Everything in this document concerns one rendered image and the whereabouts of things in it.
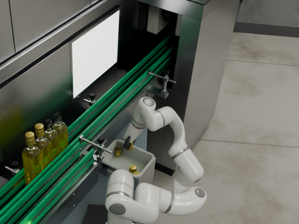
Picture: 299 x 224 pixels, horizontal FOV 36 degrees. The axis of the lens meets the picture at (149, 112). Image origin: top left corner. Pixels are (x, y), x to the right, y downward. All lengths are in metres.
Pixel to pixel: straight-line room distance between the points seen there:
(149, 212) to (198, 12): 1.20
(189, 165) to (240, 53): 3.00
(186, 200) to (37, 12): 0.91
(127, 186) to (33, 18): 0.73
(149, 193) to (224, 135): 2.03
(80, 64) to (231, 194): 1.55
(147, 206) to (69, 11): 0.90
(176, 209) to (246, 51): 3.22
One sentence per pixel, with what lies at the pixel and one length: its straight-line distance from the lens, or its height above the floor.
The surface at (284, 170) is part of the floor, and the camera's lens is 3.51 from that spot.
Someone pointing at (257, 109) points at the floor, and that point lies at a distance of 4.00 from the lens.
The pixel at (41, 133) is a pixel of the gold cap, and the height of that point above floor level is 1.14.
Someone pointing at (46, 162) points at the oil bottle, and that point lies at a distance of 1.93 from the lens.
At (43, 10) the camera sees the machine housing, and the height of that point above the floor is 1.51.
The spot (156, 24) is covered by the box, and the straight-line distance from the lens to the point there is 2.73.
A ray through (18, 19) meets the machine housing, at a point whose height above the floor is 1.53.
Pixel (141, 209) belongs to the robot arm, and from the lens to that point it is 1.62.
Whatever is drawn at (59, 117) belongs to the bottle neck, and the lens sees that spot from 1.89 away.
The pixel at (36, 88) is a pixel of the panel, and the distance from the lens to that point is 1.93.
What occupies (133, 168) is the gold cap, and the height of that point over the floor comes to 0.81.
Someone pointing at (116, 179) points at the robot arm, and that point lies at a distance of 1.66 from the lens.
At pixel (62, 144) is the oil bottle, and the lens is 1.97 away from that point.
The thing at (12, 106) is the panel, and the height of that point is 1.21.
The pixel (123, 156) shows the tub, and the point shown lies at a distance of 2.24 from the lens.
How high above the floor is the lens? 2.35
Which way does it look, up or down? 39 degrees down
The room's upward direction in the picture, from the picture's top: 6 degrees clockwise
